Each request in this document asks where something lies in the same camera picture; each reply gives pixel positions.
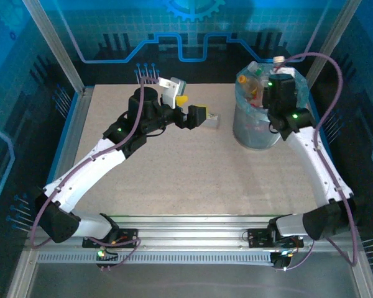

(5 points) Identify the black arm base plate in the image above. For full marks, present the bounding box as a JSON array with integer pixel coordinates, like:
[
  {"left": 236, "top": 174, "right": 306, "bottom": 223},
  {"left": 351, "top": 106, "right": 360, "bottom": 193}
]
[
  {"left": 247, "top": 228, "right": 305, "bottom": 249},
  {"left": 82, "top": 228, "right": 140, "bottom": 249}
]

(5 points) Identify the slotted grey cable duct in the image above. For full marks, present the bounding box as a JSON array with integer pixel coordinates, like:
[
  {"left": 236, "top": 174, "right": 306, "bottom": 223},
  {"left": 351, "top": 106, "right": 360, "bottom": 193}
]
[{"left": 37, "top": 253, "right": 274, "bottom": 265}]

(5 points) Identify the clear square green-band bottle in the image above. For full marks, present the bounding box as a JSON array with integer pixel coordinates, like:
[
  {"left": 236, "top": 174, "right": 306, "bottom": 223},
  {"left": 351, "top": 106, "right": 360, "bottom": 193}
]
[{"left": 247, "top": 61, "right": 264, "bottom": 77}]

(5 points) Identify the clear blue plastic bin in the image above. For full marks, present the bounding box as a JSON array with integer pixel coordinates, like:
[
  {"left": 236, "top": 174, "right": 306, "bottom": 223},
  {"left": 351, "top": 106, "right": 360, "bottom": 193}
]
[{"left": 236, "top": 65, "right": 308, "bottom": 119}]

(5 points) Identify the aluminium frame post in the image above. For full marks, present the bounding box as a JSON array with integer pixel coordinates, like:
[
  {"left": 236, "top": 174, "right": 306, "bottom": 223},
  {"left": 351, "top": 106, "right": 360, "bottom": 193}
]
[
  {"left": 22, "top": 0, "right": 86, "bottom": 96},
  {"left": 310, "top": 0, "right": 363, "bottom": 78}
]

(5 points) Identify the square bottle with crane label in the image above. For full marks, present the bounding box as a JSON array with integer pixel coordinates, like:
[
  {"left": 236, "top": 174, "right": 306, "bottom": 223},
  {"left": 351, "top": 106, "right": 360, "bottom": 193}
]
[{"left": 203, "top": 112, "right": 222, "bottom": 130}]

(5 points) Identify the aluminium front rail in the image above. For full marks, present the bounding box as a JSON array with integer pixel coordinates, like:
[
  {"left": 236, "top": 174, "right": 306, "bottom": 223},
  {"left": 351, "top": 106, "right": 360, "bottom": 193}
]
[{"left": 24, "top": 214, "right": 363, "bottom": 268}]

